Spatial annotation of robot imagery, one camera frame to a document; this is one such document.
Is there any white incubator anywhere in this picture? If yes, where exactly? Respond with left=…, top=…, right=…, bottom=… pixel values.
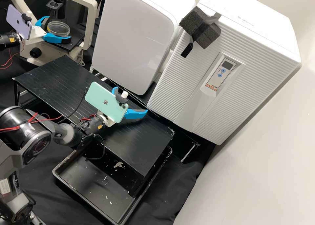
left=147, top=0, right=302, bottom=147

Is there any cream microscope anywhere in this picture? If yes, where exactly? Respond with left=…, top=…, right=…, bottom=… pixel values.
left=0, top=0, right=99, bottom=66

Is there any black tray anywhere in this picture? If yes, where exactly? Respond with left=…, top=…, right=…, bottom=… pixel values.
left=52, top=146, right=173, bottom=224

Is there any black cable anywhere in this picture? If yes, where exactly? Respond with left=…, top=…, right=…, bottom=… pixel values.
left=78, top=133, right=106, bottom=161
left=58, top=87, right=90, bottom=125

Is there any incubator door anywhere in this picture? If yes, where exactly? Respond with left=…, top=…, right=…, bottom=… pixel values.
left=171, top=6, right=302, bottom=147

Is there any right wrist camera phone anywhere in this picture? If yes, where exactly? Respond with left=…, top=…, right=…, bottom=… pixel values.
left=85, top=82, right=129, bottom=124

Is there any left wrist camera phone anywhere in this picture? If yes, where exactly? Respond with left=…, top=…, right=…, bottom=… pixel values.
left=6, top=4, right=34, bottom=41

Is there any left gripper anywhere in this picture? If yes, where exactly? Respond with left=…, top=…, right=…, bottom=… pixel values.
left=29, top=16, right=73, bottom=45

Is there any black platform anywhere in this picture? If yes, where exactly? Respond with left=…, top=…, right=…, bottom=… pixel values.
left=12, top=55, right=176, bottom=198
left=90, top=65, right=201, bottom=164

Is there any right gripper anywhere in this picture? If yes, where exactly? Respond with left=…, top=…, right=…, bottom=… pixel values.
left=104, top=87, right=149, bottom=127

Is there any wrist camera phone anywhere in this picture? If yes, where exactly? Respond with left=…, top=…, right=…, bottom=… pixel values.
left=6, top=4, right=34, bottom=41
left=85, top=82, right=129, bottom=124

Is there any petri dish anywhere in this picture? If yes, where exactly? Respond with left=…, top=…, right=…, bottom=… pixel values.
left=47, top=21, right=71, bottom=38

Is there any white box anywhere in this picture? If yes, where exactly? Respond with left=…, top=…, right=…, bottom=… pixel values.
left=91, top=0, right=197, bottom=96

